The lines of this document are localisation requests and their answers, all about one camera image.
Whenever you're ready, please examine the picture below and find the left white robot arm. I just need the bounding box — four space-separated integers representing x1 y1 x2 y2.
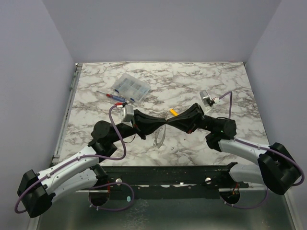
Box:
14 110 166 218

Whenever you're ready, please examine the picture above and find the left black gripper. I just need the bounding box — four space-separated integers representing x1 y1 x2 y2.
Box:
111 110 167 143

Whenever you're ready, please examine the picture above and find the clear plastic parts box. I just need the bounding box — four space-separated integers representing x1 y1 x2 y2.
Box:
112 73 151 102

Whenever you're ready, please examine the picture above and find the blue red screwdriver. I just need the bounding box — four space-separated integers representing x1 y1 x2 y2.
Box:
96 91 126 103

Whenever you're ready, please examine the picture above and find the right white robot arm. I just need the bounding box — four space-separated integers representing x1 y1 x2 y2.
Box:
166 103 305 195

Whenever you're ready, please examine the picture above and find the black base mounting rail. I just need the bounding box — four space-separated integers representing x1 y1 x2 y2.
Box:
89 163 248 202

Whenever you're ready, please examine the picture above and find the yellow handled screwdriver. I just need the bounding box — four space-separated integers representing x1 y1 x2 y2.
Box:
169 109 178 116

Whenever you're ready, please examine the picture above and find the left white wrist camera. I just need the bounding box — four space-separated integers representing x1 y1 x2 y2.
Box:
120 105 134 127

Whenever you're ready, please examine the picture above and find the left aluminium side rail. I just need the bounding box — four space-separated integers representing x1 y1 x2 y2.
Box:
50 63 83 166

